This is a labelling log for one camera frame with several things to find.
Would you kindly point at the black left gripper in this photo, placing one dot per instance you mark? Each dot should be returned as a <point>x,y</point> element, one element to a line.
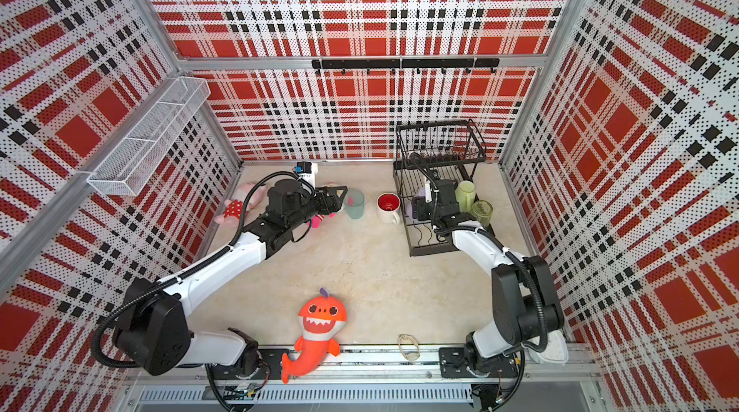
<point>335,205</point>

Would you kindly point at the purple plastic cup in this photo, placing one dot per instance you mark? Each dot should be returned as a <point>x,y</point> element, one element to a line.
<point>409,209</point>

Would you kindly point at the orange shark plush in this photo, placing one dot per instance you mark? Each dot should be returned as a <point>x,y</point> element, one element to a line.
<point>321,319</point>

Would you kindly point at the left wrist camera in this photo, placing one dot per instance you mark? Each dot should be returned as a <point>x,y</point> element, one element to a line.
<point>307,171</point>

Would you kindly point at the white wire wall basket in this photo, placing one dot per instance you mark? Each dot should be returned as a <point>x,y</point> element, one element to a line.
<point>130,165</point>

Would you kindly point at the white mug red inside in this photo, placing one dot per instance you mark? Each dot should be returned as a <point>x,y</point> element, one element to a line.
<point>388,209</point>

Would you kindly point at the pink plush yellow glasses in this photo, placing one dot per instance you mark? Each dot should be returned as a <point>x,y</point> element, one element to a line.
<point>318,219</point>

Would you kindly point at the pink pig plush red dress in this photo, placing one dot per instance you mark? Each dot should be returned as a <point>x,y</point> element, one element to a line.
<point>233,207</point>

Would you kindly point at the tall green plastic cup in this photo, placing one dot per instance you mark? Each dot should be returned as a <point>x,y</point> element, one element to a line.
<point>482,211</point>

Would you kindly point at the rubber band loop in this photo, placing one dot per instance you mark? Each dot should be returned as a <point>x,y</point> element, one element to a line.
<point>409,347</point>

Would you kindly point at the light green ceramic mug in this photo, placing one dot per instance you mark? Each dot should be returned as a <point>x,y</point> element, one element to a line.
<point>465,195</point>

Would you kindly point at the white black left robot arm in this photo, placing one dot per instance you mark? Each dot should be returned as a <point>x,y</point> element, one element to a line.
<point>150,330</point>

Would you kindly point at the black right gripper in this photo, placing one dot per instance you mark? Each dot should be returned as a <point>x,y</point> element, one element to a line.
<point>419,205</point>

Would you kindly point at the black wall hook rail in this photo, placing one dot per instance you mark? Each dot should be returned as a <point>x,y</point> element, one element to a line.
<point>405,63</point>

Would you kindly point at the teal translucent plastic cup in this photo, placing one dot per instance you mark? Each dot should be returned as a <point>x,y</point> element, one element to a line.
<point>354,204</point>

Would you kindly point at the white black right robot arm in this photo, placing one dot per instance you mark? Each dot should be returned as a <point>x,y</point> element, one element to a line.
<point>527,314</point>

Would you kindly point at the black wire dish rack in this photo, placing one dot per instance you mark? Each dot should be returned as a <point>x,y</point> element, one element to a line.
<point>433,151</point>

